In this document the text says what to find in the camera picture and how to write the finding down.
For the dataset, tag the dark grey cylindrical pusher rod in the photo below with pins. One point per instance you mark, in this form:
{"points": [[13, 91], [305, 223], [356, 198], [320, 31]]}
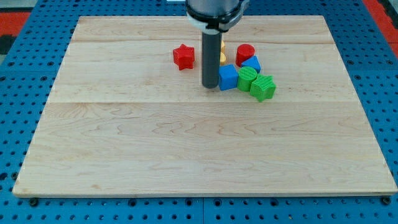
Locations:
{"points": [[210, 59]]}

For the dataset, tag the red star block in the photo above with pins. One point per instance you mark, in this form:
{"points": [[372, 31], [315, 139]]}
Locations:
{"points": [[184, 57]]}

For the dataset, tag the green star block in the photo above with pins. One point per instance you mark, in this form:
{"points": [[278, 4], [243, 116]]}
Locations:
{"points": [[263, 87]]}

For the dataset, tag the light wooden board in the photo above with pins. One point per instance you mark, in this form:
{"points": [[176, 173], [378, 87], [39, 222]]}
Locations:
{"points": [[122, 121]]}

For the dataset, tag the yellow block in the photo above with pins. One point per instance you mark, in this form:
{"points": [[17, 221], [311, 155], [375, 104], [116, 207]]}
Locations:
{"points": [[222, 54]]}

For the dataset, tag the red cylinder block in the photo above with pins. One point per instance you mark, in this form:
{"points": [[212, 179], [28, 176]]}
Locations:
{"points": [[244, 52]]}

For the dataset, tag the blue cube block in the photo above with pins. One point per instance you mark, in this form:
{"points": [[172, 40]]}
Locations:
{"points": [[228, 77]]}

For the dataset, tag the small blue block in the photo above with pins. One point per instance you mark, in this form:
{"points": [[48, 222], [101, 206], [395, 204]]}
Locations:
{"points": [[252, 62]]}

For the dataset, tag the green cylinder block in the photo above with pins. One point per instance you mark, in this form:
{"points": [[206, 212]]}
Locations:
{"points": [[246, 75]]}

